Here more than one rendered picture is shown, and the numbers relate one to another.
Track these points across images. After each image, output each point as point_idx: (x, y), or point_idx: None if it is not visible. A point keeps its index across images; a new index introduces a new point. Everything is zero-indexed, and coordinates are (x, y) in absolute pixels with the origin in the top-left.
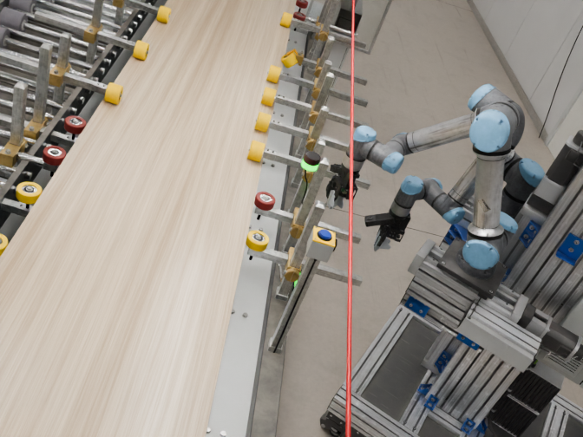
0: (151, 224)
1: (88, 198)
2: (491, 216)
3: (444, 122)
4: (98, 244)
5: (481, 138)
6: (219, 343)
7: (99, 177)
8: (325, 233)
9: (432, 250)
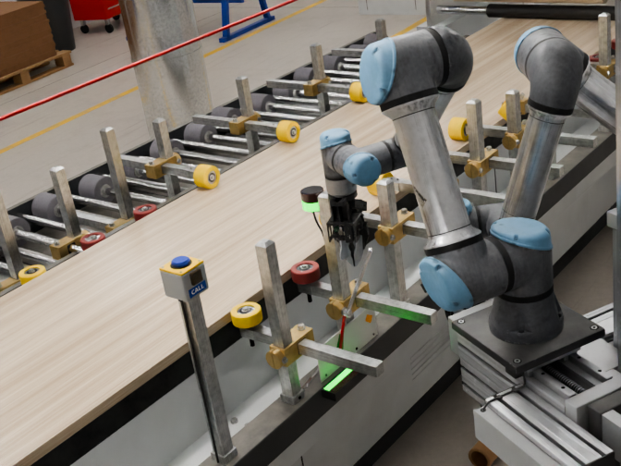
0: (125, 299)
1: (82, 276)
2: (432, 212)
3: None
4: (47, 317)
5: (367, 85)
6: (73, 417)
7: (115, 257)
8: (179, 260)
9: None
